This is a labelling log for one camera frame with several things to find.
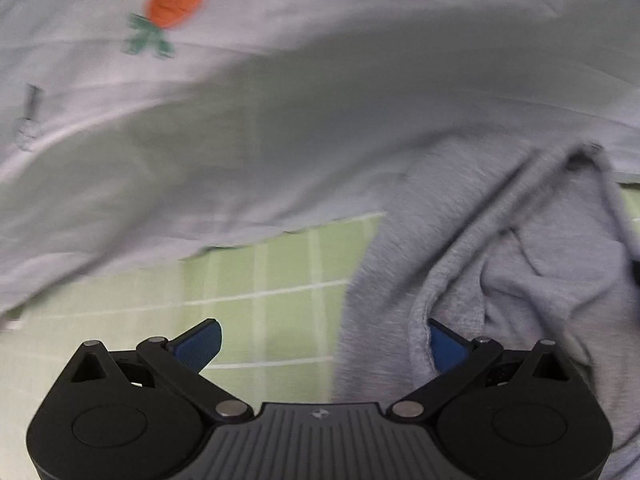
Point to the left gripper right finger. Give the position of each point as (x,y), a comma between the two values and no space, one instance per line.
(458,361)

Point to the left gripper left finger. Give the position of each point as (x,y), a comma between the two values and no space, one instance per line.
(176,365)

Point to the grey hooded sweatshirt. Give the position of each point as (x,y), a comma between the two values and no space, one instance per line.
(492,236)

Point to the green grid cutting mat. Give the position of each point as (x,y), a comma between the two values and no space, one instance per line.
(280,305)

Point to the white carrot print storage bag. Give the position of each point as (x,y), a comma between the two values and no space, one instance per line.
(124,143)

